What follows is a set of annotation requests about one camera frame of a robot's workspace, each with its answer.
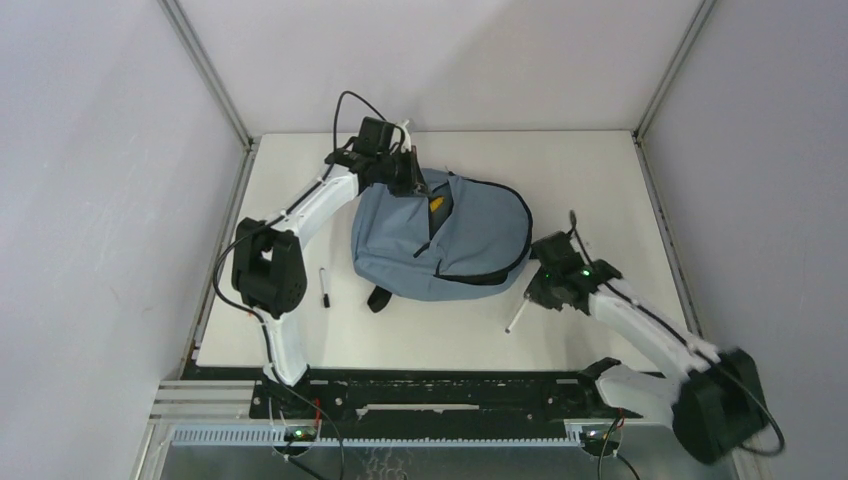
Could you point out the white cable duct strip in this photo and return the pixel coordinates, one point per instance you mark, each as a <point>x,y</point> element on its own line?
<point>268,436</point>

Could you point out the yellow highlighter cap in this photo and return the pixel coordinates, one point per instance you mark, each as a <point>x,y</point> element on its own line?
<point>435,203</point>

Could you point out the white marker black cap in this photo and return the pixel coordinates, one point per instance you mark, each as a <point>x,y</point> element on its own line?
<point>323,277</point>

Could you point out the left aluminium corner post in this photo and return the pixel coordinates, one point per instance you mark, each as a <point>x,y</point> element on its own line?
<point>177,16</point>

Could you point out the black mounting rail base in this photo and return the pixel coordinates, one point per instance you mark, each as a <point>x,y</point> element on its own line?
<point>406,403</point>

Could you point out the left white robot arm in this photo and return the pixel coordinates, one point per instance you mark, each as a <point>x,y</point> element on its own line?
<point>267,256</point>

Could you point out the right aluminium corner post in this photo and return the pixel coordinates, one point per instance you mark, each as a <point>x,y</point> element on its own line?
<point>681,53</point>

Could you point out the aluminium corner post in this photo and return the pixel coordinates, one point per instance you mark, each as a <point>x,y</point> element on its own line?
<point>681,53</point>
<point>177,16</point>

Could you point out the white marker purple cap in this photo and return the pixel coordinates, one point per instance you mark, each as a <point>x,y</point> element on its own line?
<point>517,316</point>

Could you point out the blue-grey student backpack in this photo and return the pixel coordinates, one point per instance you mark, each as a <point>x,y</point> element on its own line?
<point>474,246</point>

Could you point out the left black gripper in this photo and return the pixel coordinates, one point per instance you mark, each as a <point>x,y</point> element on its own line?
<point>415,183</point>

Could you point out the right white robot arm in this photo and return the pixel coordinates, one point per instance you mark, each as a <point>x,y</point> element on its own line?
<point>711,399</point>

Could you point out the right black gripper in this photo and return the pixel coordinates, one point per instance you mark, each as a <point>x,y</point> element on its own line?
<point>537,293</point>

